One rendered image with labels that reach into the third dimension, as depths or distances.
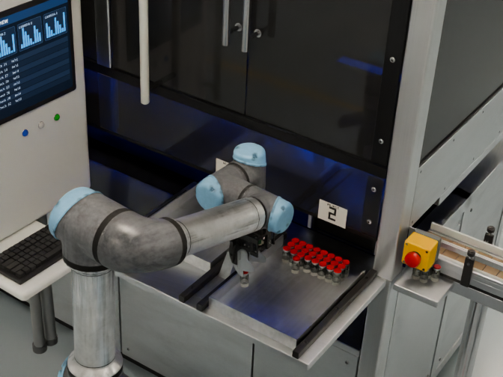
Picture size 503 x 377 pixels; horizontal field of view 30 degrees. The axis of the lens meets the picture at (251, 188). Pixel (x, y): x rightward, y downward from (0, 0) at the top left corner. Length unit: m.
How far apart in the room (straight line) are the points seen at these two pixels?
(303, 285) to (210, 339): 0.67
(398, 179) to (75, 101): 0.99
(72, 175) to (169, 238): 1.18
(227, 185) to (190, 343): 1.18
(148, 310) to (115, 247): 1.49
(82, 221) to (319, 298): 0.87
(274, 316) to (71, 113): 0.88
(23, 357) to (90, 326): 1.68
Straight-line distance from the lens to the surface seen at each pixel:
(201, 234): 1.81
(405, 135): 2.30
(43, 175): 2.80
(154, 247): 1.72
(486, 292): 2.55
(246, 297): 2.42
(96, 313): 1.90
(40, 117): 2.71
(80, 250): 1.79
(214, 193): 2.04
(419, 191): 2.47
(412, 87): 2.24
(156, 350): 3.29
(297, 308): 2.40
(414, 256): 2.41
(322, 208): 2.52
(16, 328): 3.72
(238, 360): 3.04
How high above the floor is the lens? 2.42
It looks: 33 degrees down
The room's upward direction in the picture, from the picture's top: 3 degrees clockwise
